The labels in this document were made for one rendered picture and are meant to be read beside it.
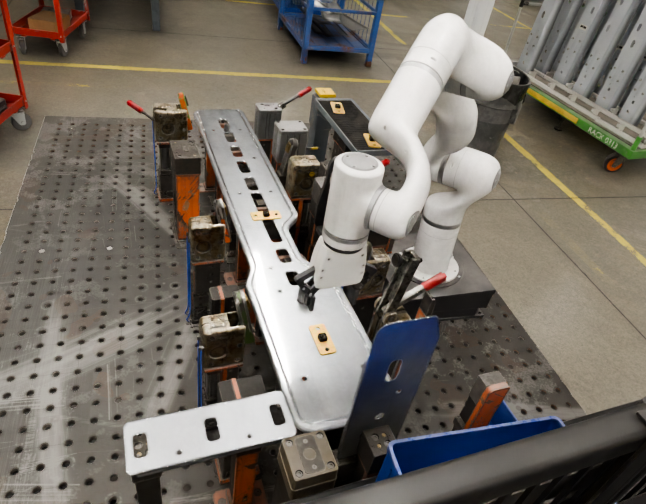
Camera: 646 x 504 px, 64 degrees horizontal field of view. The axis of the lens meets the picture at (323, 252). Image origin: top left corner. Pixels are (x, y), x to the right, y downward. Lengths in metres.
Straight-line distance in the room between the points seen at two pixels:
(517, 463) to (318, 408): 0.69
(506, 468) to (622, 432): 0.10
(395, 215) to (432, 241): 0.77
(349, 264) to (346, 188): 0.18
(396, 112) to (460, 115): 0.39
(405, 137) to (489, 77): 0.30
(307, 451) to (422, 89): 0.64
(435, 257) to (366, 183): 0.83
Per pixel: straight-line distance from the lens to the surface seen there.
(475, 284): 1.70
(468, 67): 1.10
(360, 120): 1.71
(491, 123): 4.16
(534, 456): 0.37
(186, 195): 1.72
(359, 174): 0.82
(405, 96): 0.94
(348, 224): 0.87
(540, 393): 1.65
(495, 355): 1.68
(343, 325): 1.16
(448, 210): 1.53
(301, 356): 1.09
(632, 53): 5.53
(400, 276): 1.08
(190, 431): 0.98
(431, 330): 0.76
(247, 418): 0.99
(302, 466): 0.88
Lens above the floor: 1.83
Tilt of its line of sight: 38 degrees down
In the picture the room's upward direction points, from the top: 11 degrees clockwise
